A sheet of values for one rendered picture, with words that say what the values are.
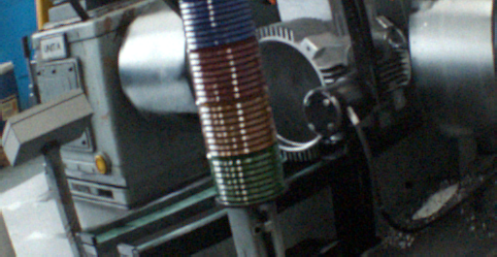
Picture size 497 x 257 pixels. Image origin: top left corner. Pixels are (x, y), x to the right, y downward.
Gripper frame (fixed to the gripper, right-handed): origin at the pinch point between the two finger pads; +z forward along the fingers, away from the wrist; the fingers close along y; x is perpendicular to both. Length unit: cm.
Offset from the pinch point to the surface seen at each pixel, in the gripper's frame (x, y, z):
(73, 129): 20.8, 14.7, -3.5
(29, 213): 24, 59, 21
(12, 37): -252, 606, 173
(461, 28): -6.2, -37.8, 4.0
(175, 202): 21.9, 0.2, 8.7
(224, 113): 33, -37, -20
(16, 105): -153, 461, 168
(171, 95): -0.7, 20.5, 11.5
